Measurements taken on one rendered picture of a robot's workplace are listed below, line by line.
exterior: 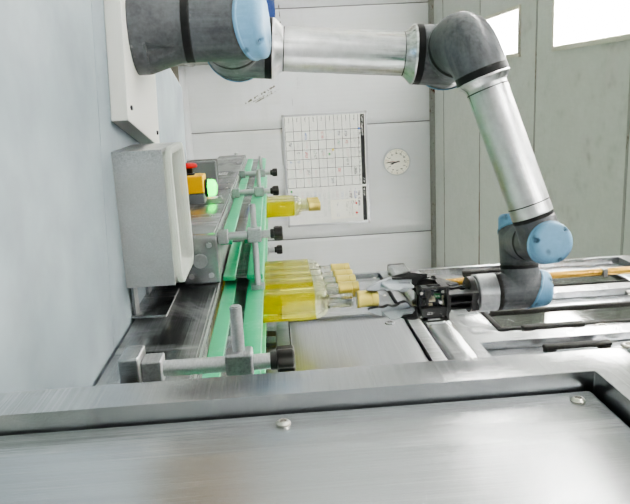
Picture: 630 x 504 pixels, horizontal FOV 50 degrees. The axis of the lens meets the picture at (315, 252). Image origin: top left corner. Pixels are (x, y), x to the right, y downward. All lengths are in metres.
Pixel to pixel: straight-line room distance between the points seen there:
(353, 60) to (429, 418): 1.00
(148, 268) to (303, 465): 0.78
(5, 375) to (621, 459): 0.50
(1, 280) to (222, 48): 0.66
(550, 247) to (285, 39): 0.62
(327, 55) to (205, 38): 0.26
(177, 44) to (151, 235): 0.33
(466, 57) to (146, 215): 0.61
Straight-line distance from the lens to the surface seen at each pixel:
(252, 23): 1.19
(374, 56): 1.35
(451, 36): 1.28
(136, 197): 1.11
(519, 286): 1.39
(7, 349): 0.68
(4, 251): 0.68
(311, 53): 1.34
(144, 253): 1.12
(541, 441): 0.41
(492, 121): 1.25
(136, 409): 0.45
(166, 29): 1.20
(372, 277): 2.12
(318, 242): 7.44
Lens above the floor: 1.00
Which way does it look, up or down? 3 degrees up
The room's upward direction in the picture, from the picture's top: 86 degrees clockwise
